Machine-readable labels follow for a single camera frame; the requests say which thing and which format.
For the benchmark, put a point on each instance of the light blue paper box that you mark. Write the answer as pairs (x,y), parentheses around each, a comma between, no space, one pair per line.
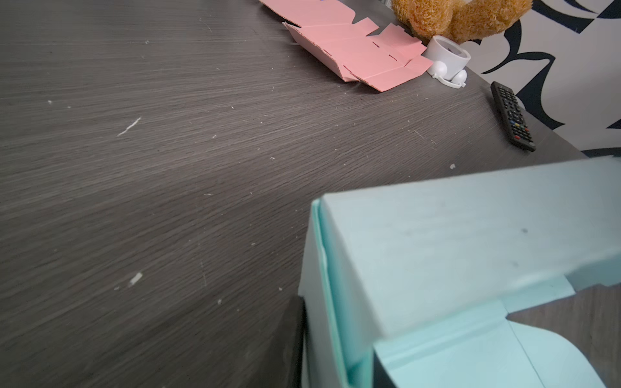
(416,281)

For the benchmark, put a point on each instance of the pink flat paper box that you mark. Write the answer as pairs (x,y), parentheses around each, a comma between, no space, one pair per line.
(326,29)

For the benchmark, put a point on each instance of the white alarm clock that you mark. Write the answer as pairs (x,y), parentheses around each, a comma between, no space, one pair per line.
(449,61)

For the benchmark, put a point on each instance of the black remote control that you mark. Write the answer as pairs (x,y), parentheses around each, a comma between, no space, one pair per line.
(513,122)

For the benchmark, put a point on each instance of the brown teddy bear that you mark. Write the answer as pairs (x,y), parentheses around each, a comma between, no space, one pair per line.
(459,21)

